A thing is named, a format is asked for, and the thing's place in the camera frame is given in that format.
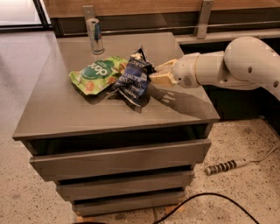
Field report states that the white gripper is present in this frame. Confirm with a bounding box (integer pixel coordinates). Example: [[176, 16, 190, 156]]
[[150, 52, 200, 88]]

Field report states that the blue chip bag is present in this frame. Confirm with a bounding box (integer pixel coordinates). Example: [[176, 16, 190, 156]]
[[109, 47, 156, 106]]

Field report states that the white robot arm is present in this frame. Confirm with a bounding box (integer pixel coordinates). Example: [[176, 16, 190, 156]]
[[150, 36, 280, 100]]

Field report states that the green chip bag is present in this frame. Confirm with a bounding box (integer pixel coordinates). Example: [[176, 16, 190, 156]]
[[69, 56, 128, 95]]

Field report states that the silver blue drink can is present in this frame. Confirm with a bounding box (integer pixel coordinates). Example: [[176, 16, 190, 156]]
[[86, 18, 104, 54]]

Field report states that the top grey drawer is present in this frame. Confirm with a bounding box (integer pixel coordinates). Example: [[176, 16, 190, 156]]
[[30, 139, 211, 181]]

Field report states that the grey drawer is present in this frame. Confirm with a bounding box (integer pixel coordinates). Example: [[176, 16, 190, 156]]
[[73, 190, 185, 216], [56, 171, 194, 201], [30, 139, 211, 181]]

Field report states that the grey drawer cabinet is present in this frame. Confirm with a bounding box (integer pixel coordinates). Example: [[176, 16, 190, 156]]
[[13, 38, 219, 205]]

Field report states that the white power strip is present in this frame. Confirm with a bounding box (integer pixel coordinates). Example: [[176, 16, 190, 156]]
[[205, 144, 280, 176]]

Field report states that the middle grey drawer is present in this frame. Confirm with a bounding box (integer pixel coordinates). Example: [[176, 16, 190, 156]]
[[56, 171, 194, 201]]

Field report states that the bottom grey drawer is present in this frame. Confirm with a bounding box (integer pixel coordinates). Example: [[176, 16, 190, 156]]
[[73, 190, 185, 216]]

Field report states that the right metal bracket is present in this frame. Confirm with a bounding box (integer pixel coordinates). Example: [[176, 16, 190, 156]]
[[194, 0, 214, 39]]

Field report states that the metal bracket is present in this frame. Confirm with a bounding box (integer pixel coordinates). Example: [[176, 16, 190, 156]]
[[194, 0, 214, 39], [82, 5, 95, 20]]

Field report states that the left metal bracket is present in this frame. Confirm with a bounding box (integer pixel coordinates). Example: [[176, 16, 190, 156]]
[[82, 5, 95, 20]]

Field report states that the wooden wall rail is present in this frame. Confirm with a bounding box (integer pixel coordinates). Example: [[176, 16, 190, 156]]
[[43, 0, 280, 18]]

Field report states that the black floor cable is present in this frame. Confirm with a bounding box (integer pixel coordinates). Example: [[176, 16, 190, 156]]
[[73, 192, 261, 224]]

